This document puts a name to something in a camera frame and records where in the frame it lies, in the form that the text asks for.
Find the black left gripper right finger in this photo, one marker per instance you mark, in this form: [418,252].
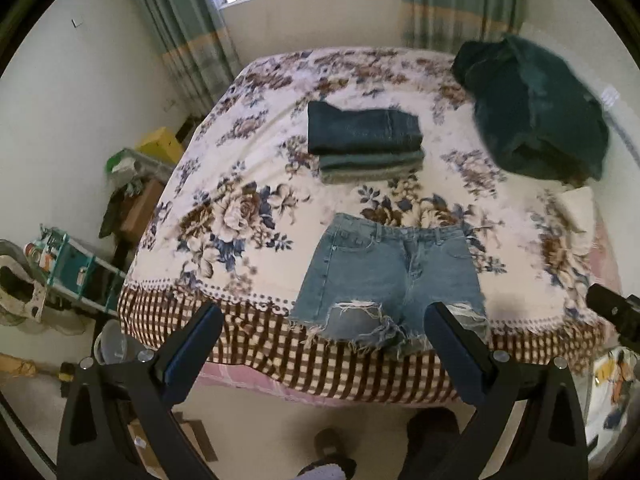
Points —
[550,442]

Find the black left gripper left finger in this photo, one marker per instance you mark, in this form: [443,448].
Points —
[94,441]

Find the light blue denim shorts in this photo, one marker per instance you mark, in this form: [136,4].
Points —
[368,285]

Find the clear plastic container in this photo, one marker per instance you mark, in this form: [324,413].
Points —
[112,346]

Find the flat cardboard piece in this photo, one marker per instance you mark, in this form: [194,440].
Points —
[152,451]

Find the white pillow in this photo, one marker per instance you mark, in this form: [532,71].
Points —
[577,208]

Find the teal storage rack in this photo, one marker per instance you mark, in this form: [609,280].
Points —
[75,272]

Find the brown cardboard box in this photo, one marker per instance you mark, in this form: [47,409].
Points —
[141,212]

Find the dark green crumpled garment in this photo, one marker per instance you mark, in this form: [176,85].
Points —
[535,117]

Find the yellow box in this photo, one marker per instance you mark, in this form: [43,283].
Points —
[162,145]

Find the green folded pants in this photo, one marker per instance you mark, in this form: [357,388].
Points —
[369,161]

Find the dark blue folded jeans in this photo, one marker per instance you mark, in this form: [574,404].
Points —
[332,131]

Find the right green curtain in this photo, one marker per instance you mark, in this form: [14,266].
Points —
[444,25]

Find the green curtain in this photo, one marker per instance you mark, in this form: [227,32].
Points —
[195,47]
[444,25]

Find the left green curtain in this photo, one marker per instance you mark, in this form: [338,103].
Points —
[195,47]

